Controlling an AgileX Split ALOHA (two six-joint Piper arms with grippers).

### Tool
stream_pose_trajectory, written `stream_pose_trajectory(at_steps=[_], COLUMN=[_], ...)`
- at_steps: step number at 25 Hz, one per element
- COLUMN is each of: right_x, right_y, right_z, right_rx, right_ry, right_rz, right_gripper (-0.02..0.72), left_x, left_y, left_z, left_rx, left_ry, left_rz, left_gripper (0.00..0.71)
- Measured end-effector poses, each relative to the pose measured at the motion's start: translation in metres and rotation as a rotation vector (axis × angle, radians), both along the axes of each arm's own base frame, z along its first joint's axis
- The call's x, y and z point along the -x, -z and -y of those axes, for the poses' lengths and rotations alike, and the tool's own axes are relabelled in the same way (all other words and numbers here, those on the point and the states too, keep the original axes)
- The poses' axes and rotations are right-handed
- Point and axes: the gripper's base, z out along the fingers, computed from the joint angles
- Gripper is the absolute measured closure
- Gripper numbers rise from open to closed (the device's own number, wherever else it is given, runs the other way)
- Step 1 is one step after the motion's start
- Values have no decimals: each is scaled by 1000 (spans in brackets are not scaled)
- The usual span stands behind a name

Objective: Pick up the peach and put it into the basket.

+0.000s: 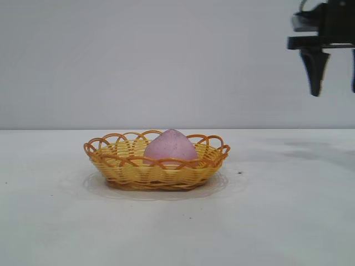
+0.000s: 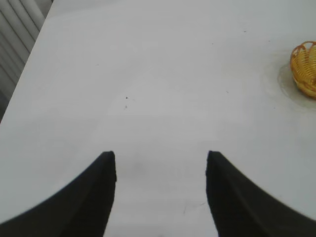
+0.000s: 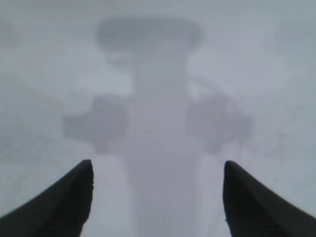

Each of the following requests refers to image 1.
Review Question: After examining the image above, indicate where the yellow woven wicker basket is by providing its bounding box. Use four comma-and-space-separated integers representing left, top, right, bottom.
83, 129, 231, 193

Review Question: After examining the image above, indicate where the pink peach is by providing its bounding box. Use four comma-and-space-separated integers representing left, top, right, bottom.
142, 128, 200, 168

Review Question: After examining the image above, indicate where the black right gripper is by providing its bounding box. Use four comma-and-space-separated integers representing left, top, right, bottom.
286, 2, 355, 98

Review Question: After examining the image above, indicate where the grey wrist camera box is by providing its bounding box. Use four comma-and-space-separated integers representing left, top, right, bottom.
290, 9, 322, 32

